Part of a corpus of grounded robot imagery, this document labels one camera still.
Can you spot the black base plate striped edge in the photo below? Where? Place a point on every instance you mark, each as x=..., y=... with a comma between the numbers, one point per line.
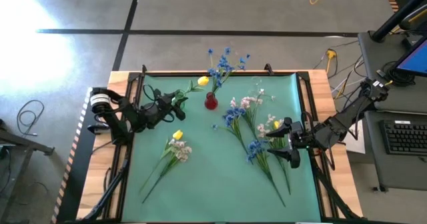
x=71, y=184

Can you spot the black aluminium rig frame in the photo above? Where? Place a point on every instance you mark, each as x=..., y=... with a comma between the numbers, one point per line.
x=306, y=90

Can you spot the blue artificial flower stem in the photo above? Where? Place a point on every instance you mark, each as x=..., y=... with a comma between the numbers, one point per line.
x=233, y=114
x=255, y=147
x=221, y=65

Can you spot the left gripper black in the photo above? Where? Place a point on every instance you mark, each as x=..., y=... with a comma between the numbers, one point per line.
x=165, y=105

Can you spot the clear glass vase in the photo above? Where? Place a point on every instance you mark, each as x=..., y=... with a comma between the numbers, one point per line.
x=259, y=84

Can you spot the green table mat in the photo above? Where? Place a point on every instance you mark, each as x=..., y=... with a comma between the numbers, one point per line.
x=207, y=184

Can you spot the grey monitor desk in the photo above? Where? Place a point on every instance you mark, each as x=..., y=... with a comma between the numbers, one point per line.
x=400, y=97

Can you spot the computer monitor blue screen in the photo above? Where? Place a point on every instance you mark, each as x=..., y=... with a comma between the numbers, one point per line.
x=415, y=60

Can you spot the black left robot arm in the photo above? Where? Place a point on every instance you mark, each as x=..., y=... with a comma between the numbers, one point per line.
x=146, y=115

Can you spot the black round pole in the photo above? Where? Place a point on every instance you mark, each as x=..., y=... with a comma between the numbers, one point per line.
x=397, y=17

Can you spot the white paper sheet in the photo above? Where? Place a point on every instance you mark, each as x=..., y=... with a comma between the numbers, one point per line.
x=357, y=145

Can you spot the pink white artificial flower stem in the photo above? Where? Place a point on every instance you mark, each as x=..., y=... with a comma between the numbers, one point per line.
x=180, y=150
x=263, y=129
x=248, y=101

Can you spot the red glass vase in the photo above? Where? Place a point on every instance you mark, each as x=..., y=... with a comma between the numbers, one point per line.
x=211, y=103

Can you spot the small loose blue petal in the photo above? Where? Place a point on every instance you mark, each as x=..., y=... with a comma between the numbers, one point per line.
x=213, y=126

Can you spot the black computer keyboard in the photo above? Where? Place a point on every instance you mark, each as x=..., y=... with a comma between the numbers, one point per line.
x=403, y=137

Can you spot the grey keyboard desk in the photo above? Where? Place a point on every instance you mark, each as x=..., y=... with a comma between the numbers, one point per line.
x=393, y=170

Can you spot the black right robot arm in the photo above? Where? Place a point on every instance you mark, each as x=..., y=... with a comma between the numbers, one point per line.
x=347, y=114

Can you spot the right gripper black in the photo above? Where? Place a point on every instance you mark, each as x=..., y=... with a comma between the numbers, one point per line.
x=297, y=135

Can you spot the black equipment stand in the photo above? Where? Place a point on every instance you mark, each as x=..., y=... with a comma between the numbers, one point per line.
x=20, y=144

